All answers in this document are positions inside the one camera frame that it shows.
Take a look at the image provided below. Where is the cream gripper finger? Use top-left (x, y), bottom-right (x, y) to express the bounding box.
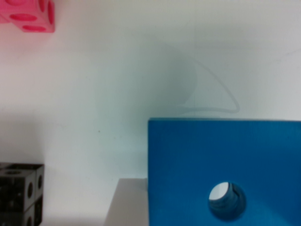
top-left (103, 178), bottom-right (149, 226)

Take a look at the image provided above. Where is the blue square block with hole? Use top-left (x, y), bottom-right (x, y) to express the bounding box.
top-left (148, 120), bottom-right (301, 226)

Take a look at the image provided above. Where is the black connector cube cluster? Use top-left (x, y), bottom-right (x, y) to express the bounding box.
top-left (0, 163), bottom-right (44, 226)

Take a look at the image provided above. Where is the pink connector cube cluster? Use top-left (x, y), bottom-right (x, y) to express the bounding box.
top-left (0, 0), bottom-right (55, 33)

